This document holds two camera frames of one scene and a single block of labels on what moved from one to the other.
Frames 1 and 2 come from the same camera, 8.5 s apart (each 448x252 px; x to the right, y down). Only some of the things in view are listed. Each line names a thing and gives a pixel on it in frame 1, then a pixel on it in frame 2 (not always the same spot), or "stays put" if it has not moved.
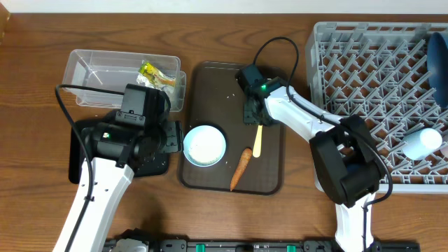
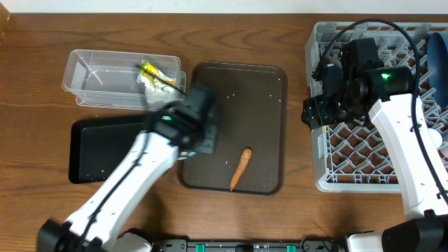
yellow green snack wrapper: [155, 75] stays put
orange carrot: [241, 166] stays put
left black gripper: [174, 131] → [209, 148]
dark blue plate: [437, 66] stays put
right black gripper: [248, 117] → [318, 113]
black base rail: [269, 244] stays put
